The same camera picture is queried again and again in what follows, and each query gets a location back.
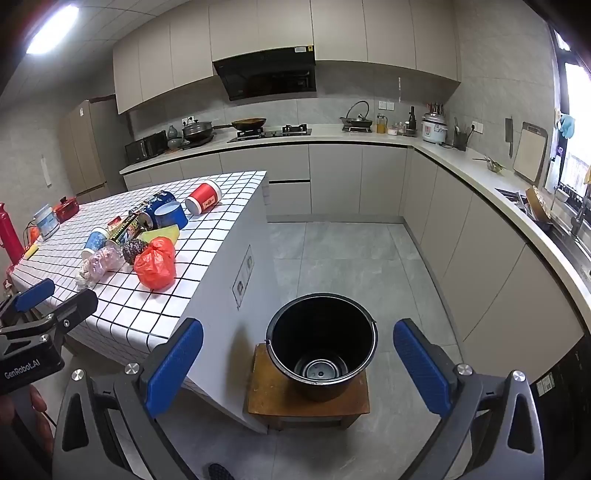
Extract bowl of vegetables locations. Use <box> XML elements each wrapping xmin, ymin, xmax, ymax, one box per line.
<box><xmin>473</xmin><ymin>156</ymin><xmax>506</xmax><ymax>175</ymax></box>

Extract island socket panel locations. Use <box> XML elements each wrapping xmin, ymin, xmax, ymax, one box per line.
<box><xmin>232</xmin><ymin>244</ymin><xmax>256</xmax><ymax>309</ymax></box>

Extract dish drainer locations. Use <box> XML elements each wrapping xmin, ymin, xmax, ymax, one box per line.
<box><xmin>496</xmin><ymin>187</ymin><xmax>529</xmax><ymax>208</ymax></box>

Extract steel faucet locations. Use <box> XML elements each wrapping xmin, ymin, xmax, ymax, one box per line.
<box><xmin>570</xmin><ymin>185</ymin><xmax>591</xmax><ymax>238</ymax></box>

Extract steel sink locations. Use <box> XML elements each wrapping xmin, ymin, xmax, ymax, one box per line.
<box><xmin>545</xmin><ymin>222</ymin><xmax>591</xmax><ymax>278</ymax></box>

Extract blue soda can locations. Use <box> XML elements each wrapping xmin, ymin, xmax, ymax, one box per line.
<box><xmin>139</xmin><ymin>196</ymin><xmax>178</xmax><ymax>230</ymax></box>

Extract window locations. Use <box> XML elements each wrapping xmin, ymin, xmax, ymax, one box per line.
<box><xmin>551</xmin><ymin>28</ymin><xmax>591</xmax><ymax>195</ymax></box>

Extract steel wool scrubber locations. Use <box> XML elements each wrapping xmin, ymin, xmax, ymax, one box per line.
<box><xmin>121</xmin><ymin>239</ymin><xmax>147</xmax><ymax>266</ymax></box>

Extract red thermos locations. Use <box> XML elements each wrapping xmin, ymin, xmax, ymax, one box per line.
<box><xmin>0</xmin><ymin>202</ymin><xmax>25</xmax><ymax>264</ymax></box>

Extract brown wooden stool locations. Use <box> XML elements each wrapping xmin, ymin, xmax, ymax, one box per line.
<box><xmin>248</xmin><ymin>342</ymin><xmax>371</xmax><ymax>432</ymax></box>

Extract red paper cup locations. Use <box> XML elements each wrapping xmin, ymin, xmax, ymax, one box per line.
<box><xmin>185</xmin><ymin>181</ymin><xmax>223</xmax><ymax>216</ymax></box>

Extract white tiled kitchen island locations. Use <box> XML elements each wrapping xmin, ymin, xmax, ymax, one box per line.
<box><xmin>7</xmin><ymin>171</ymin><xmax>271</xmax><ymax>435</ymax></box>

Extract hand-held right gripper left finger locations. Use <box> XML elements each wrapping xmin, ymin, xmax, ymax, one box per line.
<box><xmin>53</xmin><ymin>318</ymin><xmax>218</xmax><ymax>480</ymax></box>

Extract black gas stove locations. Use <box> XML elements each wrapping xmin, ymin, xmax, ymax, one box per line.
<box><xmin>226</xmin><ymin>124</ymin><xmax>313</xmax><ymax>143</ymax></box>

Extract ceiling light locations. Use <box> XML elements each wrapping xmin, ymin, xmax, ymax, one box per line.
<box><xmin>25</xmin><ymin>4</ymin><xmax>80</xmax><ymax>55</ymax></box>

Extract grey pot with lid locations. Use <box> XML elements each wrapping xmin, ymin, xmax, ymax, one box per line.
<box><xmin>181</xmin><ymin>117</ymin><xmax>215</xmax><ymax>141</ymax></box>

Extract person's left hand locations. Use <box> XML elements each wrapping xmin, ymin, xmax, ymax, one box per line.
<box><xmin>0</xmin><ymin>385</ymin><xmax>55</xmax><ymax>446</ymax></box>

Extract black range hood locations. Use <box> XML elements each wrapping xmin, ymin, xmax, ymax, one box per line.
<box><xmin>212</xmin><ymin>45</ymin><xmax>317</xmax><ymax>102</ymax></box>

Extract crushed printed can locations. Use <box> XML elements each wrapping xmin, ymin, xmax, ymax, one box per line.
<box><xmin>129</xmin><ymin>190</ymin><xmax>174</xmax><ymax>217</ymax></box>

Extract pink plastic bag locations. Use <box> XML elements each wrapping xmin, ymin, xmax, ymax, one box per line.
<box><xmin>75</xmin><ymin>244</ymin><xmax>126</xmax><ymax>286</ymax></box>

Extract black microwave oven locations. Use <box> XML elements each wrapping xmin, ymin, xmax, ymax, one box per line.
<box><xmin>124</xmin><ymin>130</ymin><xmax>168</xmax><ymax>163</ymax></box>

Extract black built-in appliance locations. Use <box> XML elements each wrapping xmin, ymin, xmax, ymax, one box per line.
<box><xmin>529</xmin><ymin>344</ymin><xmax>585</xmax><ymax>480</ymax></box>

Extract white and blue container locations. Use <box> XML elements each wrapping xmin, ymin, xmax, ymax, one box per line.
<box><xmin>33</xmin><ymin>204</ymin><xmax>61</xmax><ymax>241</ymax></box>

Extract grey kitchen counter cabinets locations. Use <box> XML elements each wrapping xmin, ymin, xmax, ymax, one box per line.
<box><xmin>119</xmin><ymin>124</ymin><xmax>591</xmax><ymax>384</ymax></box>

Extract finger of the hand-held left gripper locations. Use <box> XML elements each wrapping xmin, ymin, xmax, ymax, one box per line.
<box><xmin>0</xmin><ymin>288</ymin><xmax>99</xmax><ymax>344</ymax></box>
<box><xmin>0</xmin><ymin>278</ymin><xmax>56</xmax><ymax>324</ymax></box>

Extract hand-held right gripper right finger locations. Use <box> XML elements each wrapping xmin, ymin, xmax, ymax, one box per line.
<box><xmin>392</xmin><ymin>318</ymin><xmax>546</xmax><ymax>480</ymax></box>

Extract pan with glass lid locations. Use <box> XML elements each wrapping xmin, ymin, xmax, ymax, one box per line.
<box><xmin>340</xmin><ymin>100</ymin><xmax>374</xmax><ymax>132</ymax></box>

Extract small red appliance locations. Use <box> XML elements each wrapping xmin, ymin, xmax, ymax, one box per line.
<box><xmin>53</xmin><ymin>196</ymin><xmax>80</xmax><ymax>223</ymax></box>

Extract white rice cooker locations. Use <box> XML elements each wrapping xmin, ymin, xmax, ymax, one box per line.
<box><xmin>420</xmin><ymin>112</ymin><xmax>448</xmax><ymax>146</ymax></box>

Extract blue paper cup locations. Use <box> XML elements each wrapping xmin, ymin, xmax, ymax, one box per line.
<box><xmin>82</xmin><ymin>226</ymin><xmax>112</xmax><ymax>259</ymax></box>

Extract beige refrigerator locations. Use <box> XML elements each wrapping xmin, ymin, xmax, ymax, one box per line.
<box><xmin>58</xmin><ymin>98</ymin><xmax>132</xmax><ymax>204</ymax></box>

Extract black wok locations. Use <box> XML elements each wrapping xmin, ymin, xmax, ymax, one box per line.
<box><xmin>213</xmin><ymin>117</ymin><xmax>267</xmax><ymax>131</ymax></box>

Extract blue round container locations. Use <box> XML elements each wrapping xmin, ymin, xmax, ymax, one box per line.
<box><xmin>154</xmin><ymin>200</ymin><xmax>189</xmax><ymax>230</ymax></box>

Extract beige cutting board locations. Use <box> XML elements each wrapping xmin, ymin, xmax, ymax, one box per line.
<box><xmin>512</xmin><ymin>121</ymin><xmax>549</xmax><ymax>184</ymax></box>

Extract beige upper cabinets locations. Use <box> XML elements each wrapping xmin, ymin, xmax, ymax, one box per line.
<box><xmin>112</xmin><ymin>0</ymin><xmax>462</xmax><ymax>115</ymax></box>

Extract black plastic bucket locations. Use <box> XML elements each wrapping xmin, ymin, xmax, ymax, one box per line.
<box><xmin>265</xmin><ymin>292</ymin><xmax>378</xmax><ymax>402</ymax></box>

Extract green and black can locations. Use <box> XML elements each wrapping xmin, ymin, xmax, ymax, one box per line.
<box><xmin>105</xmin><ymin>213</ymin><xmax>141</xmax><ymax>250</ymax></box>

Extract red plastic bag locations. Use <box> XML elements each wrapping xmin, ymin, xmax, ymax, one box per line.
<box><xmin>134</xmin><ymin>237</ymin><xmax>177</xmax><ymax>291</ymax></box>

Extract black utensil holder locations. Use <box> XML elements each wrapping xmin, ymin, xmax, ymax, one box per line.
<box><xmin>452</xmin><ymin>117</ymin><xmax>469</xmax><ymax>152</ymax></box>

